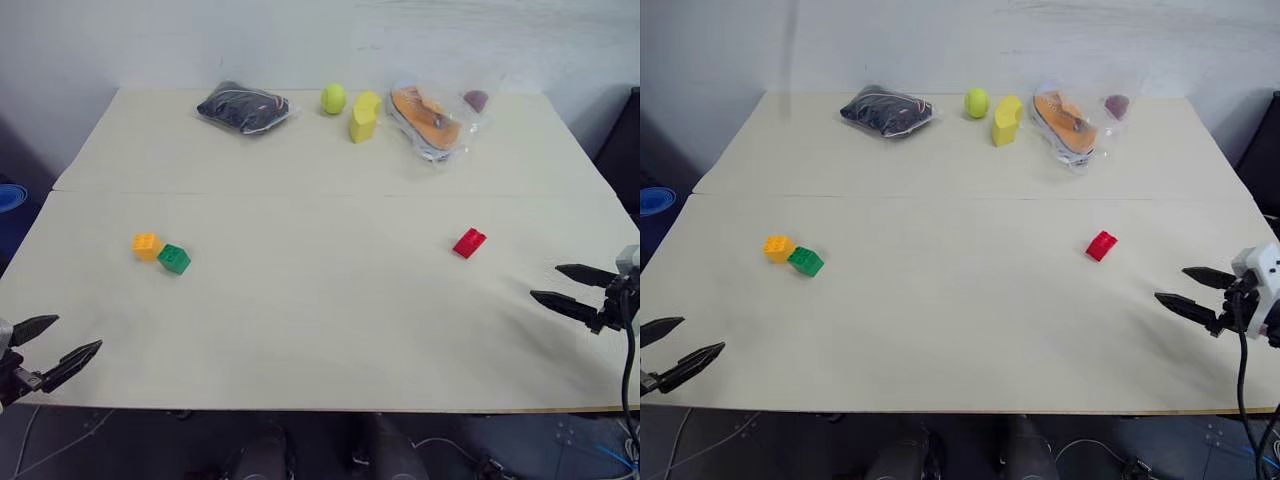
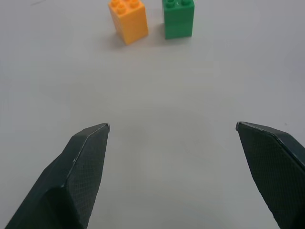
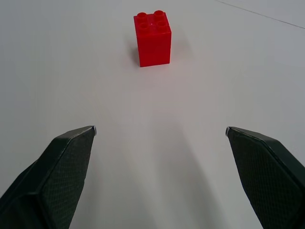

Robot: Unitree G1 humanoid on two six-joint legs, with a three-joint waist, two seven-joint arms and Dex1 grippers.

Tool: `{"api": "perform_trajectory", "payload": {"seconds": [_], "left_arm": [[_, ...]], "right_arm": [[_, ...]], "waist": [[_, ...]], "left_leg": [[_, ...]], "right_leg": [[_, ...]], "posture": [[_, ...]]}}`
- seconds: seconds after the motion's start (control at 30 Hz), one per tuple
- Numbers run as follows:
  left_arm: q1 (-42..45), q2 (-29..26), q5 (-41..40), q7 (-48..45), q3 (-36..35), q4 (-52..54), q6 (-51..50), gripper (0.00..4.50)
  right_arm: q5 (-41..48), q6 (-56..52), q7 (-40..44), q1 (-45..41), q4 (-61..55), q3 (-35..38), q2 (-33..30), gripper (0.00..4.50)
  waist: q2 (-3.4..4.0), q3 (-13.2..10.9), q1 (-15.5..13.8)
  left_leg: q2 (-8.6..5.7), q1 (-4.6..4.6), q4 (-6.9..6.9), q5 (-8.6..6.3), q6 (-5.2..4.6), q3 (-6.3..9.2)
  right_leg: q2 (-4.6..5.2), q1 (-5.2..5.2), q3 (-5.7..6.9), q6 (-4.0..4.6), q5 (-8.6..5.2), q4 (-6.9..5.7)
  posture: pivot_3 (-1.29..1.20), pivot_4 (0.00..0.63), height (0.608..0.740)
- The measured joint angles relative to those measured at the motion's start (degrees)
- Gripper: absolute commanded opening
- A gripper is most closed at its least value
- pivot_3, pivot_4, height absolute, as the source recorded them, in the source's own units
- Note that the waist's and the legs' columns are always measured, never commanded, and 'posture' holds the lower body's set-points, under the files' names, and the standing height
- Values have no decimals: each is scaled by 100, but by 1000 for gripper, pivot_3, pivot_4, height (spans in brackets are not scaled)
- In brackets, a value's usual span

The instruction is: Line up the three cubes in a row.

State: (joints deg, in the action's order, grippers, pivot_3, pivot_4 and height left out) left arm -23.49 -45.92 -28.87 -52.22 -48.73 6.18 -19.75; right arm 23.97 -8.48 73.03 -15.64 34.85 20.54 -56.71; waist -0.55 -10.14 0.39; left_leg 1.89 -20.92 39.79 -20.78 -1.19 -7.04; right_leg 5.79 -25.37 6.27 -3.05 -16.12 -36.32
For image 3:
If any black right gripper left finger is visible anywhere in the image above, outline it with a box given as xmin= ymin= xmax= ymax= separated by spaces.
xmin=0 ymin=125 xmax=97 ymax=229

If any red toy building brick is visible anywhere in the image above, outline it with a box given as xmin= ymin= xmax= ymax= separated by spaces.
xmin=133 ymin=10 xmax=173 ymax=68

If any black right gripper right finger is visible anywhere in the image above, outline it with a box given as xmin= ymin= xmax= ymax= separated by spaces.
xmin=225 ymin=126 xmax=305 ymax=229

